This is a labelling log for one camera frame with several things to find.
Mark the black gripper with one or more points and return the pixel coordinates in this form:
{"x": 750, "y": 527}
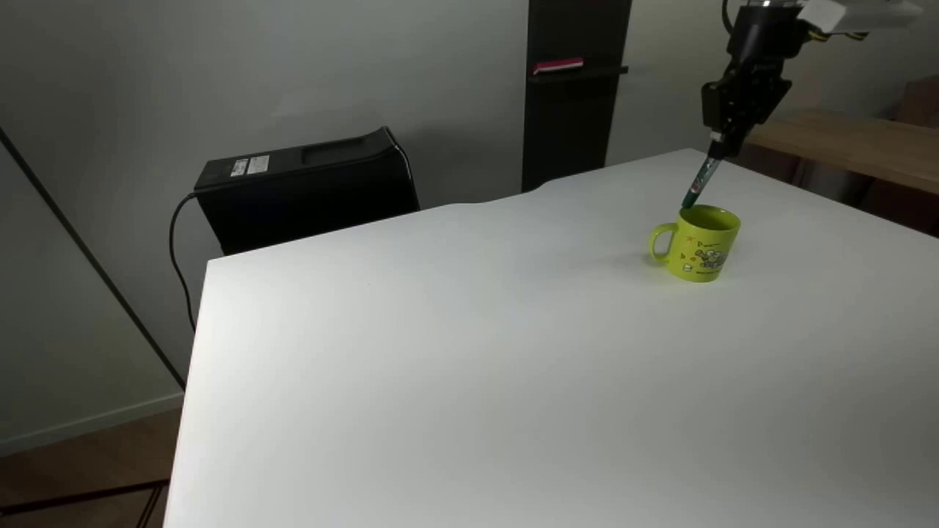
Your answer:
{"x": 750, "y": 90}

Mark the dark green marker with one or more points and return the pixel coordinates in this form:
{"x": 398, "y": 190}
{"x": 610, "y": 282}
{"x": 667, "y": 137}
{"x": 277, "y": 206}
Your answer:
{"x": 699, "y": 182}

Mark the green ceramic mug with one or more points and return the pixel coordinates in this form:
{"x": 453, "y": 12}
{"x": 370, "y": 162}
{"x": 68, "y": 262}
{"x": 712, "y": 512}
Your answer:
{"x": 698, "y": 245}

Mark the wooden side desk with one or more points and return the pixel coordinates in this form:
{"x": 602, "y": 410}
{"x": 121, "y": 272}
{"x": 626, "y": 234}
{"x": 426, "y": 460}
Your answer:
{"x": 887, "y": 150}

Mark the pink red book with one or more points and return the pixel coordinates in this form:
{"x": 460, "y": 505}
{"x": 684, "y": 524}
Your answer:
{"x": 558, "y": 66}

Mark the black computer tower case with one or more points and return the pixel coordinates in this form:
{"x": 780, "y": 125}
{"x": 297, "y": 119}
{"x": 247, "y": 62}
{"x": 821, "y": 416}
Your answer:
{"x": 297, "y": 193}

